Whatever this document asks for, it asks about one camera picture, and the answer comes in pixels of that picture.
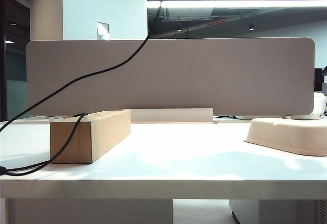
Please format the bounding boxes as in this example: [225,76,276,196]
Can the black charging cable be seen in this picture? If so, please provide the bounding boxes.
[0,0,169,176]

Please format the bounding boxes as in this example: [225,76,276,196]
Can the grey desk divider panel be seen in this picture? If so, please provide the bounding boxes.
[26,37,315,117]

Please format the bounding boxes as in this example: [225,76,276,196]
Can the brown cardboard box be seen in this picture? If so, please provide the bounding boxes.
[50,110,132,164]

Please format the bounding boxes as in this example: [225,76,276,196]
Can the long ceiling light strip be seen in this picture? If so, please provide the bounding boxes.
[147,0,327,9]

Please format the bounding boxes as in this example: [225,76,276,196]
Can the beige pulp tray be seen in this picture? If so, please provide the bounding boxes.
[242,124,327,157]

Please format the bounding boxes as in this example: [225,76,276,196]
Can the black monitor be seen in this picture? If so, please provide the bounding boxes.
[314,68,324,92]

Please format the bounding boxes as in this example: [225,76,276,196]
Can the white desk cable flap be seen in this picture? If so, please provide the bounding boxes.
[122,108,214,125]

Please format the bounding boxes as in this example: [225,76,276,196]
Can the framed wall notice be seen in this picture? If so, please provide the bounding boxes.
[96,21,110,41]

